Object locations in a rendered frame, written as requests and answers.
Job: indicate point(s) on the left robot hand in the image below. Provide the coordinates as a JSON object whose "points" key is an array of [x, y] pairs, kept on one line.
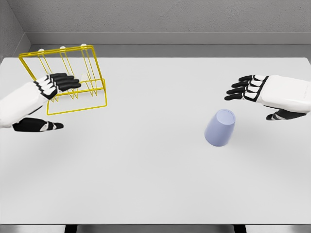
{"points": [[22, 99]]}

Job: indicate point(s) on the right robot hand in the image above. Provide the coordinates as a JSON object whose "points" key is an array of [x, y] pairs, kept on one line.
{"points": [[281, 92]]}

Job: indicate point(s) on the lavender cup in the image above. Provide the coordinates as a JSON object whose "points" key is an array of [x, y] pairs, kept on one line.
{"points": [[220, 128]]}

